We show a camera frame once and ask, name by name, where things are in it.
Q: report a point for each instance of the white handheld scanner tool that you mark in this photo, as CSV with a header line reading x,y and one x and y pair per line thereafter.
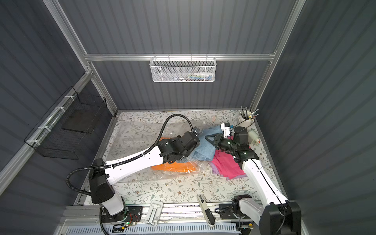
x,y
205,210

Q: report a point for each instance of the white plastic bracket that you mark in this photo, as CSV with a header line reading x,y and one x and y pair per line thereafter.
x,y
154,213

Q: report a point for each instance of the purple trousers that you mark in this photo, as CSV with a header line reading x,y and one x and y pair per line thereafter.
x,y
216,169

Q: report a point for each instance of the cream metal pencil bucket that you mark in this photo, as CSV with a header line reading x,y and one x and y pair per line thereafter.
x,y
245,115

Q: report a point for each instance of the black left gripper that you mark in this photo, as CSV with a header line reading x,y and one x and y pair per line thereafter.
x,y
193,139

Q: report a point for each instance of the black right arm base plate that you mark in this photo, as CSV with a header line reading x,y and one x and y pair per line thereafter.
x,y
229,211

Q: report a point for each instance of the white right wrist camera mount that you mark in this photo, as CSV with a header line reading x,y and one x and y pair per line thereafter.
x,y
226,128

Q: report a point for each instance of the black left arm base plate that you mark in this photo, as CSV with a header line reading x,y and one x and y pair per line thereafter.
x,y
130,214

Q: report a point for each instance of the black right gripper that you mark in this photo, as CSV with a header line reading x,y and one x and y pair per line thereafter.
x,y
219,140

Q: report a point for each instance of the pink trousers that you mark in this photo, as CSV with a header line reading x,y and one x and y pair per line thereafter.
x,y
227,156

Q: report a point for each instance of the black wire side basket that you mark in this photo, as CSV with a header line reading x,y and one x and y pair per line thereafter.
x,y
67,133

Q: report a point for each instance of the mint green pencil sharpener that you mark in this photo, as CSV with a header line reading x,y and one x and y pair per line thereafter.
x,y
254,138

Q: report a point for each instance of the white wire wall basket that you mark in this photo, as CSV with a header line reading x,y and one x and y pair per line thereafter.
x,y
183,71

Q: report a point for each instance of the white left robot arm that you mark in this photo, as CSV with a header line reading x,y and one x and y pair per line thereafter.
x,y
101,181

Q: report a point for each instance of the orange garment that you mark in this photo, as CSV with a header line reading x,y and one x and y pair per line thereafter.
x,y
184,167

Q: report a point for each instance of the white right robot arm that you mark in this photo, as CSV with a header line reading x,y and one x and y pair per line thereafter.
x,y
276,215

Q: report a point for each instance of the blue jeans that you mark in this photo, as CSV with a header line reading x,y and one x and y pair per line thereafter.
x,y
205,151

